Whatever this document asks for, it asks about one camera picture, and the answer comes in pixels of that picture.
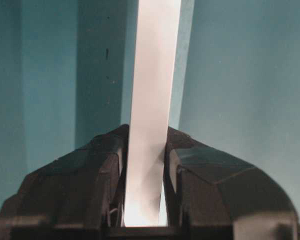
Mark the white wooden board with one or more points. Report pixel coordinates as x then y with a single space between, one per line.
155 52

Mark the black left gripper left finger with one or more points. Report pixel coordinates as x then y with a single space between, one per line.
75 197

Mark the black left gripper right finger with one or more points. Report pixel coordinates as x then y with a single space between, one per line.
217 196

